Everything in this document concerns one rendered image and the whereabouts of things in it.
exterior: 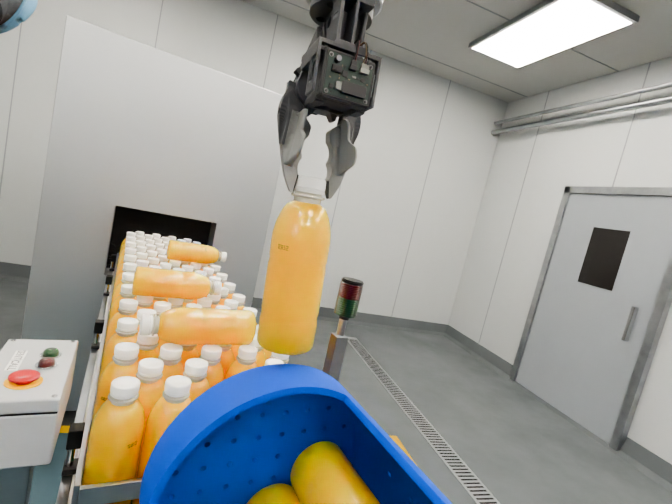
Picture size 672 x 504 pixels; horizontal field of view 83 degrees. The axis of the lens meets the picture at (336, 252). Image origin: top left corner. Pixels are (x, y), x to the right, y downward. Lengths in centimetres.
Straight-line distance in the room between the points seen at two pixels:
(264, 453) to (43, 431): 31
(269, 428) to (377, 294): 477
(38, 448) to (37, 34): 465
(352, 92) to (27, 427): 60
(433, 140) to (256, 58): 242
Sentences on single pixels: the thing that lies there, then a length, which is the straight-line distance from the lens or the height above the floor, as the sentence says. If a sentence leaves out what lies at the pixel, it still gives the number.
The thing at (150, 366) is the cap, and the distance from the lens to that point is 73.
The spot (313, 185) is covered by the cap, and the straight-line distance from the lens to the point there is 45.
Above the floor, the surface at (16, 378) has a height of 111.
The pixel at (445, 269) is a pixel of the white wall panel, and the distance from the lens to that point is 566.
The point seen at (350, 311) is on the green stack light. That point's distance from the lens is 103.
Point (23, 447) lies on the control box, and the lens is 71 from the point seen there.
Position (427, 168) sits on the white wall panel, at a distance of 534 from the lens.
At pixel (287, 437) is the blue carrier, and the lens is 55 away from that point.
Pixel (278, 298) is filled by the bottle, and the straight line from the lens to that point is 45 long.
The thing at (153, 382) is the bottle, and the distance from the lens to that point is 74.
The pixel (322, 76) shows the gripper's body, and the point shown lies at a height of 156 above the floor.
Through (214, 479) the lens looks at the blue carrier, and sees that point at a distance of 55.
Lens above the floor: 144
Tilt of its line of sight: 6 degrees down
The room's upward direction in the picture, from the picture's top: 13 degrees clockwise
